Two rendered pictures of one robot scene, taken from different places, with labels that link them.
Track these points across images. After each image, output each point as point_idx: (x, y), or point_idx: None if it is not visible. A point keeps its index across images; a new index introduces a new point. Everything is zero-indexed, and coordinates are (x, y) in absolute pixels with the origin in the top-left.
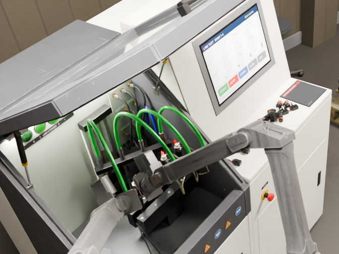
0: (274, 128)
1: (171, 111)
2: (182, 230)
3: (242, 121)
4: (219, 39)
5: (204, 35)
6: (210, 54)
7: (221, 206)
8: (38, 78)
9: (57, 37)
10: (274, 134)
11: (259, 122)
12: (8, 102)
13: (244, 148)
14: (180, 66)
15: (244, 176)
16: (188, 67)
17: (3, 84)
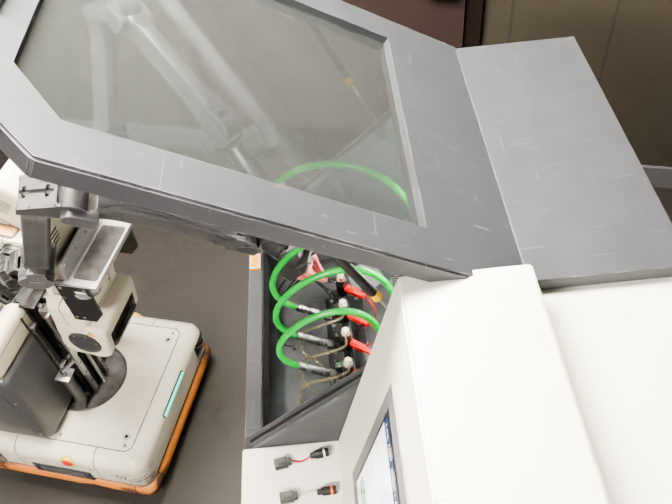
0: (39, 196)
1: None
2: (311, 374)
3: None
4: (392, 488)
5: (395, 425)
6: (382, 450)
7: (256, 393)
8: (501, 131)
9: (634, 204)
10: (29, 181)
11: (64, 198)
12: (473, 90)
13: (88, 199)
14: (379, 352)
15: (254, 449)
16: (378, 376)
17: (532, 98)
